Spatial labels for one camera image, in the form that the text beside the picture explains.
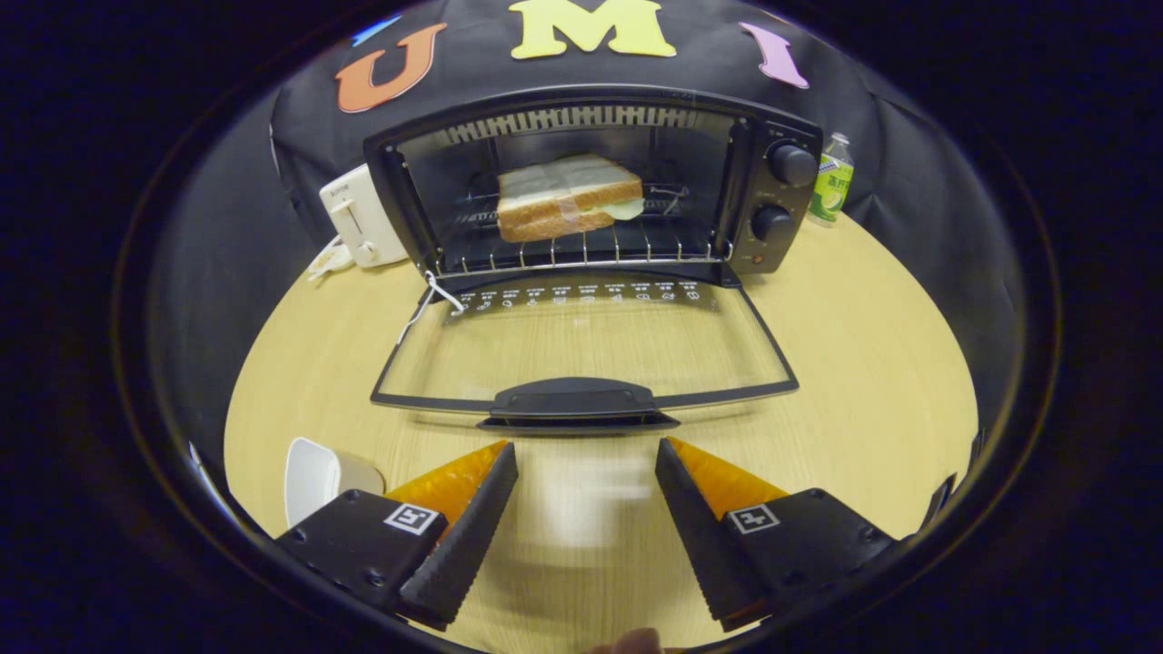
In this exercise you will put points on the toast sandwich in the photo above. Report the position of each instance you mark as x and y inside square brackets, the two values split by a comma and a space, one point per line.
[563, 195]

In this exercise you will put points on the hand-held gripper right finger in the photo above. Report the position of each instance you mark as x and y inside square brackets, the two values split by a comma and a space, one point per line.
[700, 536]

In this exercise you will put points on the green drink bottle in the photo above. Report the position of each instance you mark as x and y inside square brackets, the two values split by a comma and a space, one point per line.
[831, 182]

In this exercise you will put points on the white food tray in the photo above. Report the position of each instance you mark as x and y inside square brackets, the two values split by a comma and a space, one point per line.
[313, 477]

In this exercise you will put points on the white pop-up toaster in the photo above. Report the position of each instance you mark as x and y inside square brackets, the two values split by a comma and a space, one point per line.
[363, 218]

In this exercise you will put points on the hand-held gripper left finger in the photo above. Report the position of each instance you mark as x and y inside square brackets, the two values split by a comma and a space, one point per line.
[468, 536]

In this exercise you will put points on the black toaster oven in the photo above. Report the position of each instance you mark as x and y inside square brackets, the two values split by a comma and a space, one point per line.
[772, 195]

